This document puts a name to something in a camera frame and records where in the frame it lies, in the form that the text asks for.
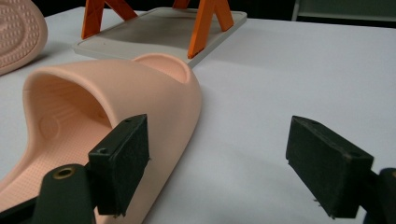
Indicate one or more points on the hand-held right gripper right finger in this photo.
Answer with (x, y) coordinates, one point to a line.
(327, 168)

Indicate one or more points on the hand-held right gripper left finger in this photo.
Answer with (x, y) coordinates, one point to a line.
(120, 168)

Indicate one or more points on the pink foam slipper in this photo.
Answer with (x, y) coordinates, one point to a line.
(140, 84)
(18, 34)

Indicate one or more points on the white shoe rack orange legs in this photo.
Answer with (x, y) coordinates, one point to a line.
(149, 34)

